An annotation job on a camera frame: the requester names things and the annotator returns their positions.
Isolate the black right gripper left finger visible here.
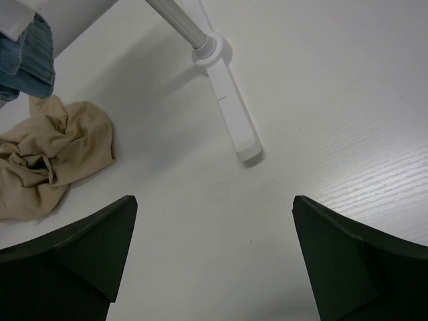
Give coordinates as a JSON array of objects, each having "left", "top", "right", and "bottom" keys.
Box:
[{"left": 1, "top": 196, "right": 138, "bottom": 320}]

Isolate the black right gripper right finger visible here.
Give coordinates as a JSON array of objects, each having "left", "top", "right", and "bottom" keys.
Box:
[{"left": 292, "top": 196, "right": 427, "bottom": 320}]

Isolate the beige t shirt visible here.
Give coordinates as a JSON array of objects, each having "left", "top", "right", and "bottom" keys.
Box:
[{"left": 1, "top": 96, "right": 115, "bottom": 221}]

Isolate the blue hanging garment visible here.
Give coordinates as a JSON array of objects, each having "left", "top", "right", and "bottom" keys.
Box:
[{"left": 1, "top": 13, "right": 56, "bottom": 102}]

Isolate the white clothes rack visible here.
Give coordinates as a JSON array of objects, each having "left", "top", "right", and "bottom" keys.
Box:
[{"left": 147, "top": 1, "right": 263, "bottom": 165}]

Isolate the white hanging garment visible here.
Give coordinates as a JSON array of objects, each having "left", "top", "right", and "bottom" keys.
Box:
[{"left": 0, "top": 0, "right": 36, "bottom": 41}]

